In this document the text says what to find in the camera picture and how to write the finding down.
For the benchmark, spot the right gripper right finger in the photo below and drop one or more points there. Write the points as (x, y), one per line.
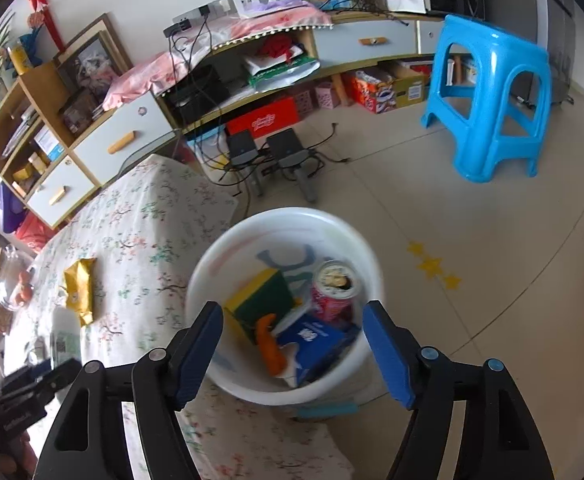
(396, 353)

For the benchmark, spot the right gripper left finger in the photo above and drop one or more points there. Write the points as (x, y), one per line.
(191, 351)

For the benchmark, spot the blue almond milk carton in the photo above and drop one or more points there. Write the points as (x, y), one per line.
(309, 347)

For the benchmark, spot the orange peel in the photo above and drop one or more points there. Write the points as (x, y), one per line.
(273, 358)

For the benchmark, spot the red drink can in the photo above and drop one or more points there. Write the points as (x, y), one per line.
(336, 286)

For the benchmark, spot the yellow green sponge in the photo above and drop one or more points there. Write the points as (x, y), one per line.
(266, 292)

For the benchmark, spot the white plastic bottle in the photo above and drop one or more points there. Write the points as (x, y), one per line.
(64, 336)

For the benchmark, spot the left hand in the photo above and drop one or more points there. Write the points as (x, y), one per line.
(25, 460)

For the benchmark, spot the floral tablecloth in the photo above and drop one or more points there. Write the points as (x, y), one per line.
(145, 234)

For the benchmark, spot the white plastic basin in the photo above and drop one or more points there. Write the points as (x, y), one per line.
(292, 283)

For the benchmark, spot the yellow snack wrapper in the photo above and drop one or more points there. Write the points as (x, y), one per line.
(79, 287)

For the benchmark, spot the red gift box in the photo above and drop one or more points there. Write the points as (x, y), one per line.
(34, 233)

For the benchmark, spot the black speaker left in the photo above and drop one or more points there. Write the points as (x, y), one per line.
(243, 155)

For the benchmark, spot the black speaker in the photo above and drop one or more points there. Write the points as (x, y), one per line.
(243, 155)
(295, 161)

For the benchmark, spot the blue plastic stool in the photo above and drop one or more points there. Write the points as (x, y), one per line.
(487, 128)

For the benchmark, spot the black speaker right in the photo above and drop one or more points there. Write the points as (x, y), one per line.
(295, 161)

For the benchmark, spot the wooden cabinet with drawers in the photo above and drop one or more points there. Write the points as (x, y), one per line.
(53, 171)

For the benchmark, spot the red flat box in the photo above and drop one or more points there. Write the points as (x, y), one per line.
(264, 120)

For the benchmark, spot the red snack carton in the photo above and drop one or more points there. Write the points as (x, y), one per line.
(385, 87)

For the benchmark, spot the pink cloth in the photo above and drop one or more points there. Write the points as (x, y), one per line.
(187, 49)

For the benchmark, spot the long low tv cabinet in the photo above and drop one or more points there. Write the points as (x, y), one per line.
(354, 40)

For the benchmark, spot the framed picture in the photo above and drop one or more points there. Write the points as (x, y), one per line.
(93, 59)

